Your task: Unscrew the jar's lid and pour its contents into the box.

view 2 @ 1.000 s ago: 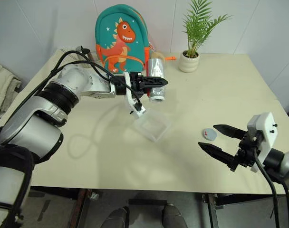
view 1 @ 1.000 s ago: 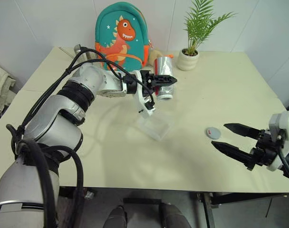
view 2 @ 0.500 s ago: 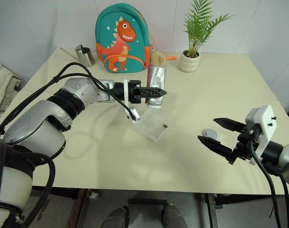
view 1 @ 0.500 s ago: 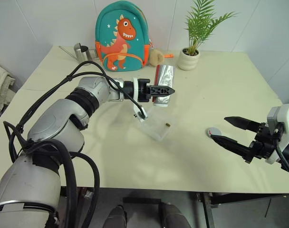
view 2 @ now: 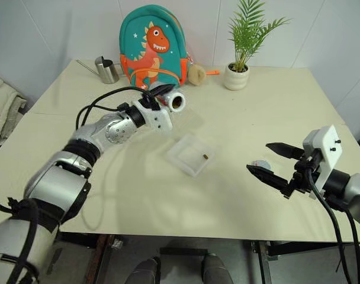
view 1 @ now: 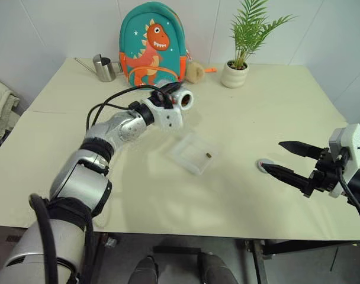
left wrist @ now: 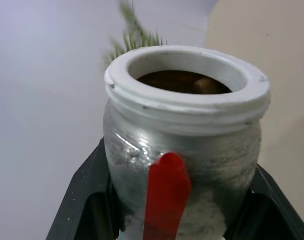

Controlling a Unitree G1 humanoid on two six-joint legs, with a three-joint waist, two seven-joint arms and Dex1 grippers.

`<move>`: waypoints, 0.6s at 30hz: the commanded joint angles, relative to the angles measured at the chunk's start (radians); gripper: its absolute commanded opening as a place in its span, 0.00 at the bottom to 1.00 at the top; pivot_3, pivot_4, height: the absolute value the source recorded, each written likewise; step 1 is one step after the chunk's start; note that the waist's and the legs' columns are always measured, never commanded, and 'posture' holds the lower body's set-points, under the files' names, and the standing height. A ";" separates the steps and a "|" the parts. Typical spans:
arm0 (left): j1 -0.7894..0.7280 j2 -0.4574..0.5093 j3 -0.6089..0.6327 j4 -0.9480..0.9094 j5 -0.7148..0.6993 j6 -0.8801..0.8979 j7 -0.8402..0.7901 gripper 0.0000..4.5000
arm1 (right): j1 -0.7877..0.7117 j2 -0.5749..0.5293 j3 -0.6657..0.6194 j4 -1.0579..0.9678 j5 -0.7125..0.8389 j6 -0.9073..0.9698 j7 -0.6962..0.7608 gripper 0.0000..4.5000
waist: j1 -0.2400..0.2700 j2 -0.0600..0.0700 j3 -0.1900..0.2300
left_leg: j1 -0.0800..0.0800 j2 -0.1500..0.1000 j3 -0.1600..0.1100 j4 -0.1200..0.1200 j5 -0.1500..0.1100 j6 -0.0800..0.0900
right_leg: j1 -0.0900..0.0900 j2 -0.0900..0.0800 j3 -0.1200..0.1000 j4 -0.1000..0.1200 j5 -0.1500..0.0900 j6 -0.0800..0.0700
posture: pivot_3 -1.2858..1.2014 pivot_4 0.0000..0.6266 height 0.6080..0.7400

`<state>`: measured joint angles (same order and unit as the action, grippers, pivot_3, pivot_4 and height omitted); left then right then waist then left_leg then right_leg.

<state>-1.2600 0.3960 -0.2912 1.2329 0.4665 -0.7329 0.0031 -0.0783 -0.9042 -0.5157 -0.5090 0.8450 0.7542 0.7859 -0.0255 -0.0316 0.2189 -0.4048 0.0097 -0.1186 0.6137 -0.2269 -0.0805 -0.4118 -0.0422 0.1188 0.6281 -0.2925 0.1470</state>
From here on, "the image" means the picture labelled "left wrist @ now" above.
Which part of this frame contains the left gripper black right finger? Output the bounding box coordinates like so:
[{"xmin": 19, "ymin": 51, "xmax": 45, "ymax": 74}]
[{"xmin": 223, "ymin": 162, "xmax": 304, "ymax": 240}]

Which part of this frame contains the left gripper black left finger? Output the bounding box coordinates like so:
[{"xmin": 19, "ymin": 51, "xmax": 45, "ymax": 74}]
[{"xmin": 45, "ymin": 136, "xmax": 126, "ymax": 240}]

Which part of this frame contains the silver red can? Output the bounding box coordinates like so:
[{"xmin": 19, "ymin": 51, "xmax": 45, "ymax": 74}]
[{"xmin": 103, "ymin": 45, "xmax": 272, "ymax": 240}]

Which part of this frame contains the green palm plant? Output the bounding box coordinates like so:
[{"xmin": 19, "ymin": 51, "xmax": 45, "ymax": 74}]
[{"xmin": 101, "ymin": 0, "xmax": 168, "ymax": 66}]

